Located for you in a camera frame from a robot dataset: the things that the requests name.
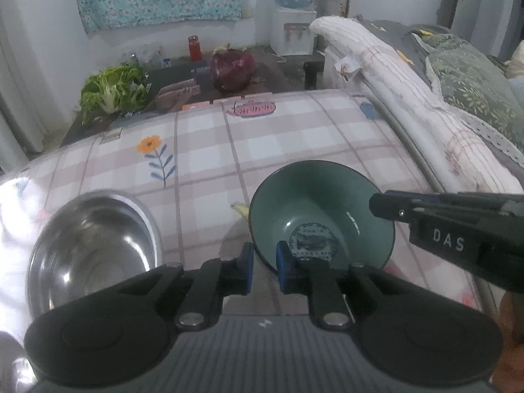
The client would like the white water dispenser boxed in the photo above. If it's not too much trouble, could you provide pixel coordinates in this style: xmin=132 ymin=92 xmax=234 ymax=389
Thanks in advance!
xmin=270 ymin=6 xmax=318 ymax=56

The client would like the grey bed rail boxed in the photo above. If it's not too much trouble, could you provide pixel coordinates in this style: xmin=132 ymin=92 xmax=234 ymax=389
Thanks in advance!
xmin=352 ymin=90 xmax=455 ymax=193

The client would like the dark low table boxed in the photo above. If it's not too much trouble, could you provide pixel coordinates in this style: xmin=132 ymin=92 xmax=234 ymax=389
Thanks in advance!
xmin=61 ymin=51 xmax=324 ymax=148

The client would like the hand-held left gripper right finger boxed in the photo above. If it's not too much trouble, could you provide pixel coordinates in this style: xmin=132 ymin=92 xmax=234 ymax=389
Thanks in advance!
xmin=275 ymin=241 xmax=414 ymax=331

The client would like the white quilted towel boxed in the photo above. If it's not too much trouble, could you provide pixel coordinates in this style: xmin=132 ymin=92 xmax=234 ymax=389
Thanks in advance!
xmin=309 ymin=15 xmax=524 ymax=195

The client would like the green floral pillow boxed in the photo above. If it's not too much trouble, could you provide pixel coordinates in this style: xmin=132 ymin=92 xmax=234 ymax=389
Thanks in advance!
xmin=423 ymin=33 xmax=524 ymax=152

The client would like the checked floral tablecloth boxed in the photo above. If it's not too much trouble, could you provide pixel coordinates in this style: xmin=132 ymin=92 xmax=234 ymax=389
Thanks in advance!
xmin=0 ymin=90 xmax=488 ymax=393

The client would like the person's right hand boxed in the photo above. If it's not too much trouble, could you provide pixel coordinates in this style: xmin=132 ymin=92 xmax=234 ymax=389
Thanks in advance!
xmin=497 ymin=292 xmax=524 ymax=389

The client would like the green leafy vegetable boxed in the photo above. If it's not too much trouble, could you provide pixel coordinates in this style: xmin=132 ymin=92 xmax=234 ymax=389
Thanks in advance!
xmin=80 ymin=65 xmax=150 ymax=125

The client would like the small steel bowl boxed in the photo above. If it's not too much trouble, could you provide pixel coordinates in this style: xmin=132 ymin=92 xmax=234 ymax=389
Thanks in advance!
xmin=26 ymin=189 xmax=164 ymax=324

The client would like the brown cloth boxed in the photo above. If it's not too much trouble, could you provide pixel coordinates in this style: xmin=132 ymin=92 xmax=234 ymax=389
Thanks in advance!
xmin=157 ymin=80 xmax=202 ymax=111

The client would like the green ceramic bowl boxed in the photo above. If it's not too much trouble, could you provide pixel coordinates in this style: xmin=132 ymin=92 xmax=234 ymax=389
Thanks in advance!
xmin=248 ymin=159 xmax=396 ymax=273

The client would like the red cabbage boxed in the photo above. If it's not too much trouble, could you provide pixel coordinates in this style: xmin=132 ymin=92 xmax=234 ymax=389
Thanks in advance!
xmin=211 ymin=48 xmax=256 ymax=93

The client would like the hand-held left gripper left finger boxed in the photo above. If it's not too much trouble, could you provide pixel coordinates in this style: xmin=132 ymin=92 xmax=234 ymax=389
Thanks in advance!
xmin=115 ymin=242 xmax=254 ymax=332

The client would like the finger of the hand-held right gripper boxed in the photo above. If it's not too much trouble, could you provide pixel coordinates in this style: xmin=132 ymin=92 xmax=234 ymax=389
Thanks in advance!
xmin=385 ymin=190 xmax=524 ymax=209
xmin=369 ymin=192 xmax=509 ymax=222

